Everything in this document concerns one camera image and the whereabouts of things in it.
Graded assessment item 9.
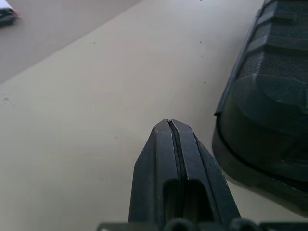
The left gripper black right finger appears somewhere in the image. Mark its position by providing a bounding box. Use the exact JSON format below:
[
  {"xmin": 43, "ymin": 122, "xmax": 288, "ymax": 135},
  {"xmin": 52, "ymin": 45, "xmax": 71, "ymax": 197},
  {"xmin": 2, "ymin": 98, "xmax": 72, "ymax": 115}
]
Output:
[{"xmin": 169, "ymin": 119, "xmax": 242, "ymax": 224}]

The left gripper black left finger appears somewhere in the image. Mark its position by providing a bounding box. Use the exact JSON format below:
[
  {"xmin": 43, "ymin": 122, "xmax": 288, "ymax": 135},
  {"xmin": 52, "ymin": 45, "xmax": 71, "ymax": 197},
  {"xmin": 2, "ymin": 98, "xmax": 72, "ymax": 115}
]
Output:
[{"xmin": 128, "ymin": 119, "xmax": 183, "ymax": 226}]

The black plastic tool case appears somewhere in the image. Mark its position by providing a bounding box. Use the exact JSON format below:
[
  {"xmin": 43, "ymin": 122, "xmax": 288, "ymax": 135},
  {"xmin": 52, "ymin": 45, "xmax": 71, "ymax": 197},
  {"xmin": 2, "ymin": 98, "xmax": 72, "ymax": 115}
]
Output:
[{"xmin": 212, "ymin": 0, "xmax": 308, "ymax": 213}]

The packaged dark folded cloth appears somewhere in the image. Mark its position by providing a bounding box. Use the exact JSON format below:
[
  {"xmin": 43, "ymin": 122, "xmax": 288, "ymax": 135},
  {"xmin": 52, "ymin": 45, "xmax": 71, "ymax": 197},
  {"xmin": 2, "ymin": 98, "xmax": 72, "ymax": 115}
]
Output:
[{"xmin": 0, "ymin": 0, "xmax": 23, "ymax": 28}]

